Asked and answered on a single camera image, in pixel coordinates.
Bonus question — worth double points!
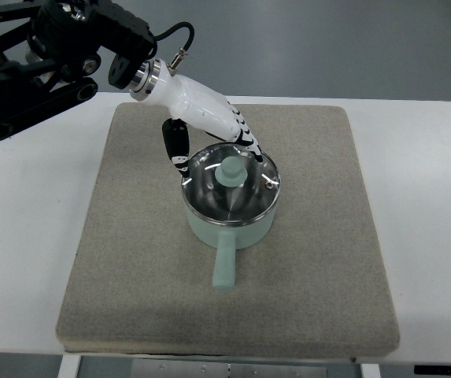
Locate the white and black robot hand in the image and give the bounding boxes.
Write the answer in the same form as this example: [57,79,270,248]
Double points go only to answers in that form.
[129,58,263,179]

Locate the glass lid with green knob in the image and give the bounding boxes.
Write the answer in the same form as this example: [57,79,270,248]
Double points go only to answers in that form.
[181,143,281,225]

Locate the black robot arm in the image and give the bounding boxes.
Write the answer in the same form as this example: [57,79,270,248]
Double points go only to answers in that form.
[0,1,194,141]

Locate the mint green saucepan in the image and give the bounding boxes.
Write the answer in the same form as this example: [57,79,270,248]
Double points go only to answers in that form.
[185,206,276,291]

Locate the grey felt mat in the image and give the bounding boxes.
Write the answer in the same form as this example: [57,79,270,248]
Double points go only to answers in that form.
[56,102,400,359]

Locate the black control panel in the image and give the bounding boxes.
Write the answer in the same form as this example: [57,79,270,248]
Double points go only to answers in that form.
[414,365,451,376]

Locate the metal table frame plate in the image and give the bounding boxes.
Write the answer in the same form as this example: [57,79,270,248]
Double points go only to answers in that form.
[131,359,328,378]

